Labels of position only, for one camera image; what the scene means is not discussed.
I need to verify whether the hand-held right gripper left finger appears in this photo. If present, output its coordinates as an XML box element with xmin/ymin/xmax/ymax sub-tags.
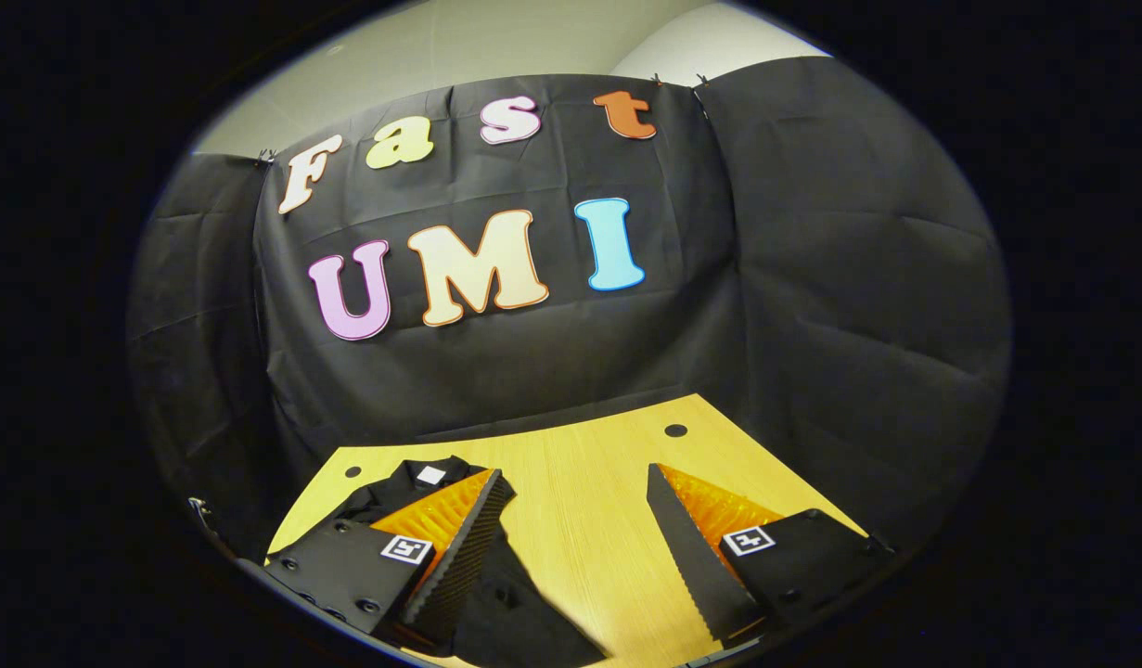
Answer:
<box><xmin>263</xmin><ymin>469</ymin><xmax>516</xmax><ymax>650</ymax></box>

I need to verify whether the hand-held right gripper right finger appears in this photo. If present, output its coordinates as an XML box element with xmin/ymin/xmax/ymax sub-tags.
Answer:
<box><xmin>647</xmin><ymin>463</ymin><xmax>898</xmax><ymax>646</ymax></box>

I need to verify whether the black button shirt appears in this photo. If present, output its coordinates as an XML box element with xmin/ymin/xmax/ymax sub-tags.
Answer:
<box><xmin>306</xmin><ymin>455</ymin><xmax>609</xmax><ymax>668</ymax></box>

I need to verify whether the black backdrop cloth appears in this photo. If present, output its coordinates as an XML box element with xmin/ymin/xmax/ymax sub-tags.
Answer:
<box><xmin>125</xmin><ymin>56</ymin><xmax>1012</xmax><ymax>558</ymax></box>

